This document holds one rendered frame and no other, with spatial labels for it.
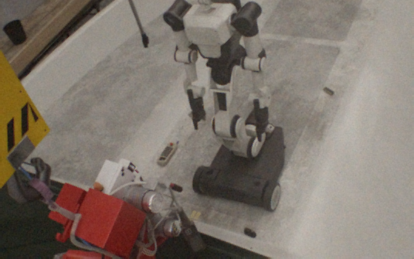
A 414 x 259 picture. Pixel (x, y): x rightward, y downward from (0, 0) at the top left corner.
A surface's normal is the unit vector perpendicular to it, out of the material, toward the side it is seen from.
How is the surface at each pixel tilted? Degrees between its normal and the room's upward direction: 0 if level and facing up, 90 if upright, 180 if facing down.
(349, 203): 27
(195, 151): 0
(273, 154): 0
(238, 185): 0
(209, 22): 45
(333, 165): 10
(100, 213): 20
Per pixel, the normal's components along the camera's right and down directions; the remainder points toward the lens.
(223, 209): -0.23, -0.70
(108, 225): -0.38, -0.42
